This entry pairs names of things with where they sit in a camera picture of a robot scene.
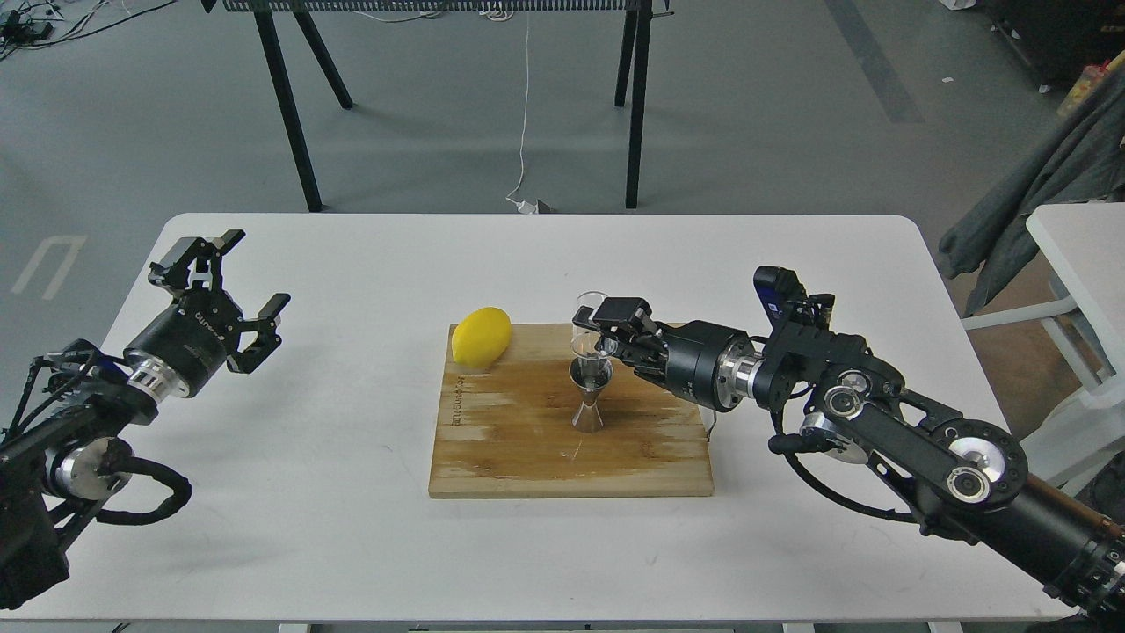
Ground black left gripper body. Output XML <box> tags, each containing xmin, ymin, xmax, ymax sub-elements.
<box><xmin>124</xmin><ymin>292</ymin><xmax>243</xmax><ymax>399</ymax></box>

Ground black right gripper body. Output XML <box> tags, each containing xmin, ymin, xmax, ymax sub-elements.
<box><xmin>629</xmin><ymin>320</ymin><xmax>756</xmax><ymax>412</ymax></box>

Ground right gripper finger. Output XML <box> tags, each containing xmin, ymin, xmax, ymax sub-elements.
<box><xmin>594</xmin><ymin>297</ymin><xmax>660</xmax><ymax>340</ymax></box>
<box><xmin>595</xmin><ymin>331</ymin><xmax>668</xmax><ymax>381</ymax></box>

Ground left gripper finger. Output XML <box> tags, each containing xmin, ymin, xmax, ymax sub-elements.
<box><xmin>149</xmin><ymin>229</ymin><xmax>246</xmax><ymax>299</ymax></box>
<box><xmin>225</xmin><ymin>293</ymin><xmax>293</xmax><ymax>376</ymax></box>

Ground small clear glass cup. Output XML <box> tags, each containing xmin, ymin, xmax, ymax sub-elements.
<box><xmin>570</xmin><ymin>291</ymin><xmax>608</xmax><ymax>361</ymax></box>

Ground steel double jigger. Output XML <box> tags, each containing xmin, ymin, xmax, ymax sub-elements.
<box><xmin>570</xmin><ymin>358</ymin><xmax>613</xmax><ymax>433</ymax></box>

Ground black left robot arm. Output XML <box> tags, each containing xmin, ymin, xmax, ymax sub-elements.
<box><xmin>1</xmin><ymin>229</ymin><xmax>290</xmax><ymax>609</ymax></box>

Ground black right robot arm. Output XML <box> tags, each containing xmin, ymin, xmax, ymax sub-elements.
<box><xmin>573</xmin><ymin>266</ymin><xmax>1122</xmax><ymax>632</ymax></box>

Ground yellow lemon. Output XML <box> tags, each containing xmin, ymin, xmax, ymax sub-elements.
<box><xmin>450</xmin><ymin>306</ymin><xmax>512</xmax><ymax>369</ymax></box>

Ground wooden cutting board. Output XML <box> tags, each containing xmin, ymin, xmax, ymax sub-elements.
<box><xmin>428</xmin><ymin>324</ymin><xmax>716</xmax><ymax>499</ymax></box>

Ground white side table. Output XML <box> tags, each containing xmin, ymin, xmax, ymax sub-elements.
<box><xmin>962</xmin><ymin>204</ymin><xmax>1124</xmax><ymax>494</ymax></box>

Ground grey jacket on chair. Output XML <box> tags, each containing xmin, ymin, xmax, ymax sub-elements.
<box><xmin>937</xmin><ymin>67</ymin><xmax>1124</xmax><ymax>317</ymax></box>

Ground white hanging cable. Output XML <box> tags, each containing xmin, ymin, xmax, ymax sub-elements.
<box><xmin>504</xmin><ymin>12</ymin><xmax>541</xmax><ymax>214</ymax></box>

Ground black metal frame table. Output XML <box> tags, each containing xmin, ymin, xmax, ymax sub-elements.
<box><xmin>201</xmin><ymin>1</ymin><xmax>674</xmax><ymax>212</ymax></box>

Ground black floor cables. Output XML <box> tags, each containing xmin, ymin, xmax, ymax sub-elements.
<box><xmin>0</xmin><ymin>0</ymin><xmax>177</xmax><ymax>62</ymax></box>

